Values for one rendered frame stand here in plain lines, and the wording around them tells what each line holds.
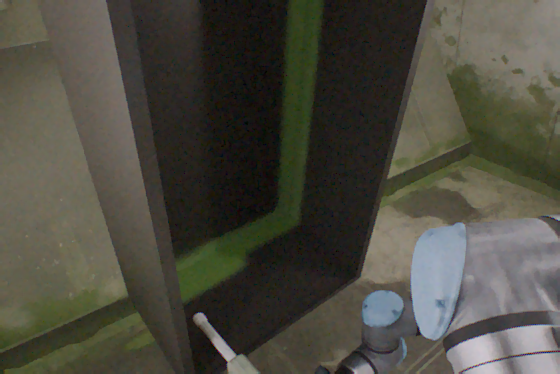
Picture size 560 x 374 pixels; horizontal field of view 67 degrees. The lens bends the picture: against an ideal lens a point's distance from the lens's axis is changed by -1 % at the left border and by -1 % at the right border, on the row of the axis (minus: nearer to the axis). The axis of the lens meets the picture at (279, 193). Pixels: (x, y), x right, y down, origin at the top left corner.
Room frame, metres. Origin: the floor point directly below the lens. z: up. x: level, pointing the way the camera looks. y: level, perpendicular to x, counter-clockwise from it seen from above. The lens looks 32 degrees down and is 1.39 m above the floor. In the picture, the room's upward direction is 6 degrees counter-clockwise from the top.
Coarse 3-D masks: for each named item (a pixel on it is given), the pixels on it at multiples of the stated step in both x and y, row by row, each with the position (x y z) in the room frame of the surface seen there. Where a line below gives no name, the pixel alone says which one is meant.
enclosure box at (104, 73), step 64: (64, 0) 0.62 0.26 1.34; (128, 0) 0.49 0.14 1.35; (192, 0) 0.94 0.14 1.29; (256, 0) 1.04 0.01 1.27; (320, 0) 1.09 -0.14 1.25; (384, 0) 0.93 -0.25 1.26; (64, 64) 0.73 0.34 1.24; (128, 64) 0.50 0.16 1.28; (192, 64) 0.96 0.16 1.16; (256, 64) 1.07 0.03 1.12; (320, 64) 1.10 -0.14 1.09; (384, 64) 0.93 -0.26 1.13; (128, 128) 0.52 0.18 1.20; (192, 128) 0.97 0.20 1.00; (256, 128) 1.10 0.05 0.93; (320, 128) 1.10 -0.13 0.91; (384, 128) 0.92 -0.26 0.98; (128, 192) 0.60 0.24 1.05; (192, 192) 1.00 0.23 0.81; (256, 192) 1.14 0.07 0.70; (320, 192) 1.11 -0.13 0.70; (128, 256) 0.75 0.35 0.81; (192, 256) 1.02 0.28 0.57; (256, 256) 1.06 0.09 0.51; (320, 256) 1.06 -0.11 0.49; (256, 320) 0.83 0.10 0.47
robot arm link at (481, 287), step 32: (480, 224) 0.35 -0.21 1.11; (512, 224) 0.35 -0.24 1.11; (544, 224) 0.34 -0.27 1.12; (416, 256) 0.36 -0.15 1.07; (448, 256) 0.31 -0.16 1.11; (480, 256) 0.31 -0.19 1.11; (512, 256) 0.30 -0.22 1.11; (544, 256) 0.30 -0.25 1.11; (416, 288) 0.34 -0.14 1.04; (448, 288) 0.29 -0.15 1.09; (480, 288) 0.28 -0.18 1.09; (512, 288) 0.27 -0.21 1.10; (544, 288) 0.28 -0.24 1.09; (416, 320) 0.32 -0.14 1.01; (448, 320) 0.27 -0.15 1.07; (480, 320) 0.26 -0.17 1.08; (512, 320) 0.25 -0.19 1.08; (544, 320) 0.25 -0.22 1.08; (448, 352) 0.26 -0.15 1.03; (480, 352) 0.24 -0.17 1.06; (512, 352) 0.23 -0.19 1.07; (544, 352) 0.22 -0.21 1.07
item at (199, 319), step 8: (192, 320) 0.78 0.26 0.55; (200, 320) 0.76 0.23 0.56; (208, 328) 0.74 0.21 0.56; (208, 336) 0.72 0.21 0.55; (216, 336) 0.71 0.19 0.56; (216, 344) 0.69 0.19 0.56; (224, 344) 0.69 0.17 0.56; (224, 352) 0.66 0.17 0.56; (232, 352) 0.66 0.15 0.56; (232, 360) 0.63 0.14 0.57; (240, 360) 0.63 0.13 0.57; (248, 360) 0.63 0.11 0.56; (232, 368) 0.61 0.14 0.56; (240, 368) 0.61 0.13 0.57; (248, 368) 0.61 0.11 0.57; (256, 368) 0.61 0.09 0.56
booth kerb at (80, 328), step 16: (464, 144) 2.36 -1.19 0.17; (432, 160) 2.21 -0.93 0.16; (448, 160) 2.29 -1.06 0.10; (400, 176) 2.08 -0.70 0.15; (416, 176) 2.15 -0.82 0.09; (384, 192) 2.02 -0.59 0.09; (112, 304) 1.27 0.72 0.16; (128, 304) 1.30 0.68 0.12; (80, 320) 1.20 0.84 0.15; (96, 320) 1.23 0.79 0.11; (112, 320) 1.26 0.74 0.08; (32, 336) 1.13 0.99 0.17; (48, 336) 1.14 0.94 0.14; (64, 336) 1.17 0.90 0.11; (80, 336) 1.19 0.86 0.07; (0, 352) 1.07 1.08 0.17; (16, 352) 1.09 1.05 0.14; (32, 352) 1.11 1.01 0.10; (48, 352) 1.13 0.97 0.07
